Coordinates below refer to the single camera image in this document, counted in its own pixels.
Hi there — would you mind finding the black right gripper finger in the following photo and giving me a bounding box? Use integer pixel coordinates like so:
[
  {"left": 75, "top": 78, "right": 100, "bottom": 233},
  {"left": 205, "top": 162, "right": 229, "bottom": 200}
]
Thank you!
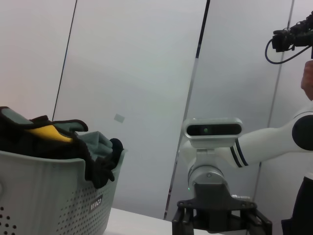
[
  {"left": 172, "top": 207, "right": 195, "bottom": 235},
  {"left": 239, "top": 207, "right": 273, "bottom": 235}
]

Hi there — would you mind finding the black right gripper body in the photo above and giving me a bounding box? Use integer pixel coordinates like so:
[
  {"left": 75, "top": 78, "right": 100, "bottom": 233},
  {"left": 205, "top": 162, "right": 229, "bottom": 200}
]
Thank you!
[{"left": 176, "top": 182, "right": 258, "bottom": 233}]

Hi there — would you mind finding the yellow towel with black trim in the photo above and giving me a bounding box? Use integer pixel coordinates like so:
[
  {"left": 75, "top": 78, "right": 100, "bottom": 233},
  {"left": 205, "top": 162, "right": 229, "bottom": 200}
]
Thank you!
[{"left": 0, "top": 106, "right": 89, "bottom": 147}]

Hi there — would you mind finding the black video camera rig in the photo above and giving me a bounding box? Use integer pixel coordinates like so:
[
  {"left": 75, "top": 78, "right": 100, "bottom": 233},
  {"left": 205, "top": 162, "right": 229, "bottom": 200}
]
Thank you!
[{"left": 271, "top": 11, "right": 313, "bottom": 53}]

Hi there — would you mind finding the grey towel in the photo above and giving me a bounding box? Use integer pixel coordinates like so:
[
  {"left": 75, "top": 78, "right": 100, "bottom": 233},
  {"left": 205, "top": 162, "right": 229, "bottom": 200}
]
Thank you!
[{"left": 77, "top": 131, "right": 114, "bottom": 164}]

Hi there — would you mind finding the grey perforated storage basket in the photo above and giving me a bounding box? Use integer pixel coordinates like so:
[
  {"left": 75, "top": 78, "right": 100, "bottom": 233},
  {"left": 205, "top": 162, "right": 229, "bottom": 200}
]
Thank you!
[{"left": 0, "top": 148, "right": 126, "bottom": 235}]

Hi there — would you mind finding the cameraman right hand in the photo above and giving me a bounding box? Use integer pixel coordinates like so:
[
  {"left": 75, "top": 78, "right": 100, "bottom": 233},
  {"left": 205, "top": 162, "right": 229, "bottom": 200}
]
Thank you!
[{"left": 300, "top": 60, "right": 313, "bottom": 101}]

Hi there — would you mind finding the cameraman in white t-shirt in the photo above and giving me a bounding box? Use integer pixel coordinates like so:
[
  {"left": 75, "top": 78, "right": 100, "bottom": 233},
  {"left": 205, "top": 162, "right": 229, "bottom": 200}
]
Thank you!
[{"left": 281, "top": 171, "right": 313, "bottom": 235}]

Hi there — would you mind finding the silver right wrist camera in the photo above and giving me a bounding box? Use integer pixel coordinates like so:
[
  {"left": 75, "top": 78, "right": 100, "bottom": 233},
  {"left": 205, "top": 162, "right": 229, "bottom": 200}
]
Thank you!
[{"left": 183, "top": 117, "right": 243, "bottom": 149}]

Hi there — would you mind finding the black camera cable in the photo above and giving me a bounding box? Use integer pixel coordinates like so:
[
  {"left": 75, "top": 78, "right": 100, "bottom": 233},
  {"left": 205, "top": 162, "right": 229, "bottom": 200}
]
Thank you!
[{"left": 265, "top": 38, "right": 313, "bottom": 65}]

